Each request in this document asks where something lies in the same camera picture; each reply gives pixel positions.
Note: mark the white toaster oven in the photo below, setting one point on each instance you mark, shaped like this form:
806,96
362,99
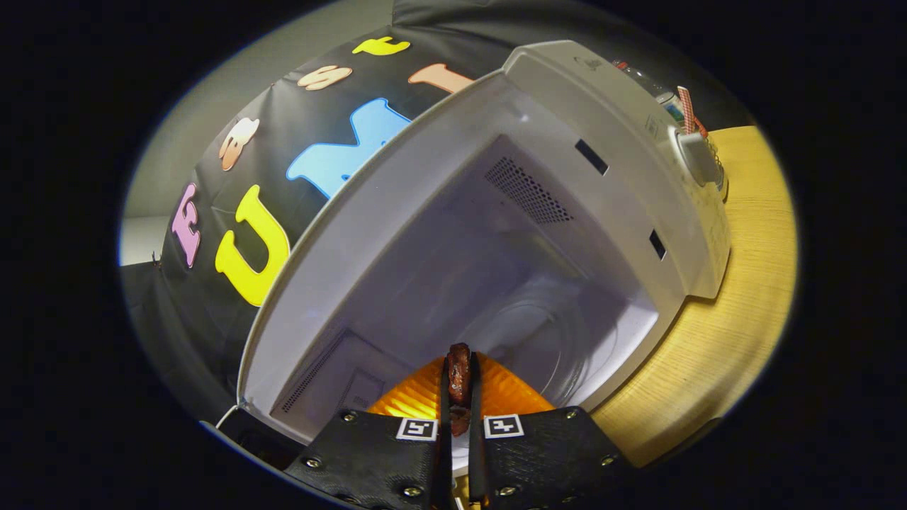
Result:
425,212

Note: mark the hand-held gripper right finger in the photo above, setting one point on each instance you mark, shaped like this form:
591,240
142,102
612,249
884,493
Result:
475,453

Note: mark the reddish brown meat slice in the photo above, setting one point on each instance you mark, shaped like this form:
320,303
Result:
459,375

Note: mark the red white checked stick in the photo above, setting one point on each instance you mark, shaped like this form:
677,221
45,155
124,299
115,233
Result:
686,110

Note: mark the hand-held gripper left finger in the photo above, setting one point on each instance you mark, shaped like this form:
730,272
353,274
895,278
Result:
446,453

